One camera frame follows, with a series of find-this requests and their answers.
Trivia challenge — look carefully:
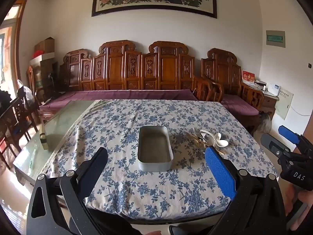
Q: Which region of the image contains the wooden side table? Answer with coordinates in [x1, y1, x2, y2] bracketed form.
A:
[262, 89, 279, 120]

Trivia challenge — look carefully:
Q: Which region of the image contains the grey wall electrical panel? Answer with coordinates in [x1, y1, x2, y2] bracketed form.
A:
[266, 30, 286, 49]

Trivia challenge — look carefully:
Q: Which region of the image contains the purple armchair cushion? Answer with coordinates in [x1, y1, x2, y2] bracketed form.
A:
[221, 94, 260, 116]

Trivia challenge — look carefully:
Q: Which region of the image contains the carved wooden armchair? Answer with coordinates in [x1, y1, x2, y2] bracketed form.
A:
[202, 48, 264, 137]

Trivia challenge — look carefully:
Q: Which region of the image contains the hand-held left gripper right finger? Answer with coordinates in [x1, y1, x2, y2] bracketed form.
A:
[205, 146, 286, 235]

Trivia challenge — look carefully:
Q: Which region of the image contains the clear plastic bag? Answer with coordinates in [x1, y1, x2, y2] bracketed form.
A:
[17, 79, 35, 108]

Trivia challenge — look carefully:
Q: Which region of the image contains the metal spoon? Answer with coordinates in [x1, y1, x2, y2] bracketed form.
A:
[200, 129, 213, 146]

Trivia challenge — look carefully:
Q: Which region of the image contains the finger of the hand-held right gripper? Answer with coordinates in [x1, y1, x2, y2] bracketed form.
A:
[260, 133, 294, 162]
[279, 125, 313, 152]

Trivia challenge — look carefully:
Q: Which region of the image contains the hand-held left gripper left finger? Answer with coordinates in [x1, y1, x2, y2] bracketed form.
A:
[26, 147, 108, 235]

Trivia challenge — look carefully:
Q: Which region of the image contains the person's right hand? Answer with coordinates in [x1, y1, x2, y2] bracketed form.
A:
[285, 184, 313, 227]

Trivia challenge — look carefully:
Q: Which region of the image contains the long purple sofa cushion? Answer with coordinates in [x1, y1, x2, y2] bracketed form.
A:
[39, 89, 198, 110]

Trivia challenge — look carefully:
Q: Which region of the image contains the rectangular metal tin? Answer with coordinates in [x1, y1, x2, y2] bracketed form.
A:
[138, 126, 174, 171]

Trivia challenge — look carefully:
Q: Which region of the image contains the dark wooden dining chair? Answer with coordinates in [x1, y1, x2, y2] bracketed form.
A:
[0, 95, 40, 169]

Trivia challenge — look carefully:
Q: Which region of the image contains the grey furry object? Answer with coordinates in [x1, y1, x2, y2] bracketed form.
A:
[258, 113, 272, 134]

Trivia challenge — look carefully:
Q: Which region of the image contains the carved wooden sofa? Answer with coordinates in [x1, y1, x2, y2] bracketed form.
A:
[37, 40, 213, 124]

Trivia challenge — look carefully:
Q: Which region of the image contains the brown cardboard box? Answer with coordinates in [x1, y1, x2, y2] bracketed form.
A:
[34, 37, 55, 54]

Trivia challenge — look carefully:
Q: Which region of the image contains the blue floral tablecloth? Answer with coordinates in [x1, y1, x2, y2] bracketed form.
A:
[40, 99, 279, 222]

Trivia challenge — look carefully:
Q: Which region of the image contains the brown wooden chopstick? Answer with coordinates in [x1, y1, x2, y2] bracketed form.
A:
[188, 137, 208, 151]

